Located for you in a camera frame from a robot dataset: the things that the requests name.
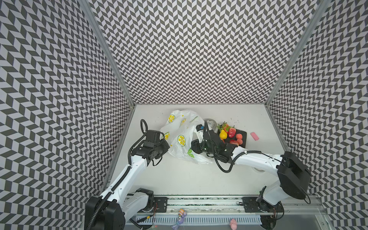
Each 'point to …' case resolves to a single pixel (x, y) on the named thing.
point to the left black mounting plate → (160, 204)
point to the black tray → (244, 133)
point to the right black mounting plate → (250, 205)
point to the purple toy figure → (181, 214)
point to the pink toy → (233, 224)
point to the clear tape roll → (212, 124)
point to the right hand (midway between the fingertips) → (189, 147)
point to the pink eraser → (254, 136)
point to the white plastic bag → (178, 132)
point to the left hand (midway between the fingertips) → (168, 146)
